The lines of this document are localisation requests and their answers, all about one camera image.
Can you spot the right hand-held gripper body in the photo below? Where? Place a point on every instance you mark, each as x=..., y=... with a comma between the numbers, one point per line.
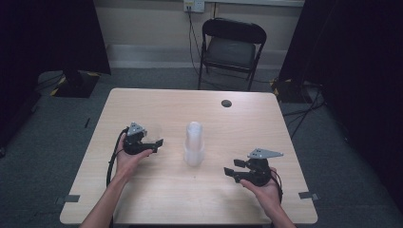
x=259, y=171

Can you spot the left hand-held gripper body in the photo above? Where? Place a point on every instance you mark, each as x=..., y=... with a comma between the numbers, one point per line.
x=134, y=144

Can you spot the single clear plastic cup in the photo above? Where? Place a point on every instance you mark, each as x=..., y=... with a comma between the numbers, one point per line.
x=156, y=132

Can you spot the stack of clear plastic cups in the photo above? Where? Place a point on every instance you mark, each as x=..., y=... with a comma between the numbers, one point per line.
x=194, y=145

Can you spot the person's left hand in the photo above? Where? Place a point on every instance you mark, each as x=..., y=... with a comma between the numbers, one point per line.
x=130, y=164

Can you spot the person's right hand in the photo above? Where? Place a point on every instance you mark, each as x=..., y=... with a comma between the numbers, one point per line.
x=266, y=194

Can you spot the small black floor item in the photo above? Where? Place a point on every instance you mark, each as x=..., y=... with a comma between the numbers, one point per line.
x=87, y=123

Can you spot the grey tape strip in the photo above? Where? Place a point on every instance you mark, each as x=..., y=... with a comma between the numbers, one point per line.
x=69, y=199
x=308, y=195

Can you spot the black round table grommet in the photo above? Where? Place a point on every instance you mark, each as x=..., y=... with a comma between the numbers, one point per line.
x=226, y=103

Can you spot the black stand base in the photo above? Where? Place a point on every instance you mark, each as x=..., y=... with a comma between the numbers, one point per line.
x=76, y=85
x=288, y=91

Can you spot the black folding chair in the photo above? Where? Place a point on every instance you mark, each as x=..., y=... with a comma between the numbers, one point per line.
x=233, y=52

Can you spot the black curtain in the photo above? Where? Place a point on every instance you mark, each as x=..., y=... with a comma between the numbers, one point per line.
x=358, y=79
x=47, y=38

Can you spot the white wall socket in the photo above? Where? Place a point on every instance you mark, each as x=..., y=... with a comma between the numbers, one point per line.
x=194, y=5

